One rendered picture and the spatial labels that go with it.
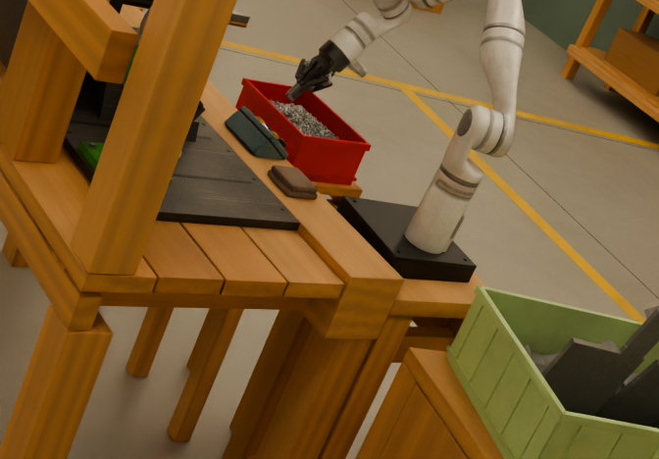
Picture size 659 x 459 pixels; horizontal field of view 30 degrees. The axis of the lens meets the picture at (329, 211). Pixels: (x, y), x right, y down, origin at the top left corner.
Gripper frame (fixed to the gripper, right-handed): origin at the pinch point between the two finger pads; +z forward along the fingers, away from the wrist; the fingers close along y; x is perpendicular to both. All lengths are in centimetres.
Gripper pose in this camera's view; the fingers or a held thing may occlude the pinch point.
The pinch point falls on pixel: (294, 92)
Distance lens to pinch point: 286.6
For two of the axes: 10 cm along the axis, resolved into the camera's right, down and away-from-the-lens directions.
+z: -7.3, 6.8, -0.7
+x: 4.7, 5.8, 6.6
